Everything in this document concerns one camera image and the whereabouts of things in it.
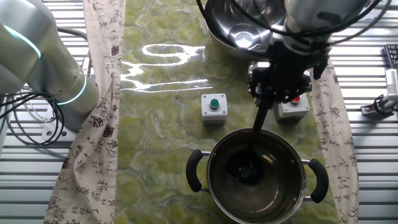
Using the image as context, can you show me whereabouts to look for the black base cable bundle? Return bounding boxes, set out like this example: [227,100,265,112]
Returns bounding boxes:
[0,88,65,147]

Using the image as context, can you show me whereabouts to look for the beige calligraphy cloth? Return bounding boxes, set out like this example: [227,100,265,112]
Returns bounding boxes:
[43,0,127,224]
[309,58,360,224]

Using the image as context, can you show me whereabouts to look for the thick grey cable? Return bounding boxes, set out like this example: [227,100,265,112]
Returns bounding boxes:
[57,27,90,41]

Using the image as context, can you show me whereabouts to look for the green marble pattern mat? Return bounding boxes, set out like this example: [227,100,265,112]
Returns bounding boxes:
[113,0,343,224]

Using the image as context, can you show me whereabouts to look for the stainless steel bowl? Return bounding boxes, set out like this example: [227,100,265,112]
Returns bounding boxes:
[203,0,287,60]

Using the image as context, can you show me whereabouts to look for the black keyboard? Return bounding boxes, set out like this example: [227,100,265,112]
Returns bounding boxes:
[384,44,398,70]

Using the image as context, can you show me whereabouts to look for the black ladle with red tip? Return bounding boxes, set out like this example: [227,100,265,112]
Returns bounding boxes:
[225,98,271,186]

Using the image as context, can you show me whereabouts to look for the red push button box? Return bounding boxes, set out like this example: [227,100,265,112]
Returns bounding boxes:
[273,93,311,123]

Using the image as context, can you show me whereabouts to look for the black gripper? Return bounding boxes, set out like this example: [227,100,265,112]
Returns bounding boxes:
[248,43,313,105]

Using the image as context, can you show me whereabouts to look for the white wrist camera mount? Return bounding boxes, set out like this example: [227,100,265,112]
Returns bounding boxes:
[248,61,271,70]

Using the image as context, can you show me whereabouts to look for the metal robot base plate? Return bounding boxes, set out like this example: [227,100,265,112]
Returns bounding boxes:
[41,123,78,142]

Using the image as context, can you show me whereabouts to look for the black camera cable loop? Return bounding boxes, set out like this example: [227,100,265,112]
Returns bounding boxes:
[372,94,396,115]

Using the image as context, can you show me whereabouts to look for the green push button box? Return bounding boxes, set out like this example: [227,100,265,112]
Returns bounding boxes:
[200,93,228,126]

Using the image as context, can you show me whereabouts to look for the steel pot with black handles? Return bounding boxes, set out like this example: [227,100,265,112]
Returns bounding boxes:
[185,127,330,224]

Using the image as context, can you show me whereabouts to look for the aluminium frame beam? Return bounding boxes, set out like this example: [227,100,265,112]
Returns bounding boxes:
[385,68,398,95]

